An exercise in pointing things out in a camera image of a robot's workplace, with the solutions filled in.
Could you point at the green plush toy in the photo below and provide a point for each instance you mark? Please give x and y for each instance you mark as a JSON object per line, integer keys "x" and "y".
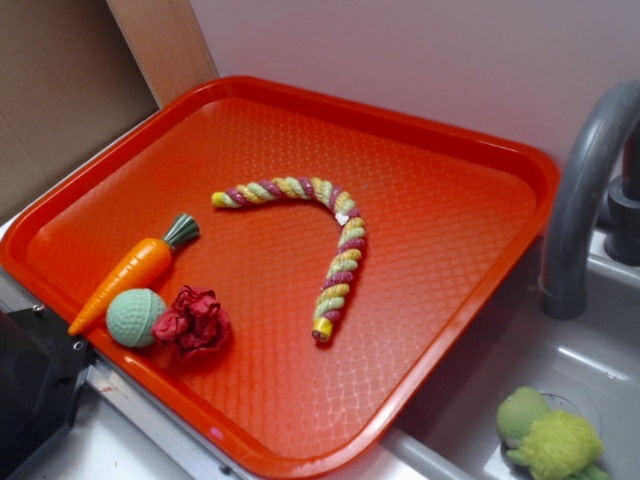
{"x": 549, "y": 443}

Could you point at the orange plastic tray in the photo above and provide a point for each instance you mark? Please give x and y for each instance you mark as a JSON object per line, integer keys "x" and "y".
{"x": 447, "y": 213}

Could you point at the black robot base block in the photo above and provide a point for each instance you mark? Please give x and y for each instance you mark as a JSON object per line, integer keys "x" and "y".
{"x": 43, "y": 370}

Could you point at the grey toy faucet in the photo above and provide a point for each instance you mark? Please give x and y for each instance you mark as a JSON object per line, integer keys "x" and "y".
{"x": 594, "y": 161}

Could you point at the crumpled red paper ball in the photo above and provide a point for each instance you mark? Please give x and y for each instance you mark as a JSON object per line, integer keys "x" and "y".
{"x": 194, "y": 325}

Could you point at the orange toy carrot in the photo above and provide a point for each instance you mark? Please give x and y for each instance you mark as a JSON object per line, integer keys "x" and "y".
{"x": 139, "y": 268}

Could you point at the grey toy sink basin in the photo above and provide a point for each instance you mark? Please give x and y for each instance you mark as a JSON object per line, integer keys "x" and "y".
{"x": 588, "y": 366}

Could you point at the multicolour twisted rope toy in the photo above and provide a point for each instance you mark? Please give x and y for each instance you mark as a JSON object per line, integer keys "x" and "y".
{"x": 350, "y": 247}

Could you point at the dark grey faucet handle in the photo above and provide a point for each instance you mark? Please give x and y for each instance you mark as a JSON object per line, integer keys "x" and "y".
{"x": 622, "y": 243}

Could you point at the green dimpled ball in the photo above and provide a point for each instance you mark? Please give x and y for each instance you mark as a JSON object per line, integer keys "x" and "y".
{"x": 132, "y": 315}

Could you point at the wooden board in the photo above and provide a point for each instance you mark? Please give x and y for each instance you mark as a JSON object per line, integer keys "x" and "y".
{"x": 167, "y": 43}

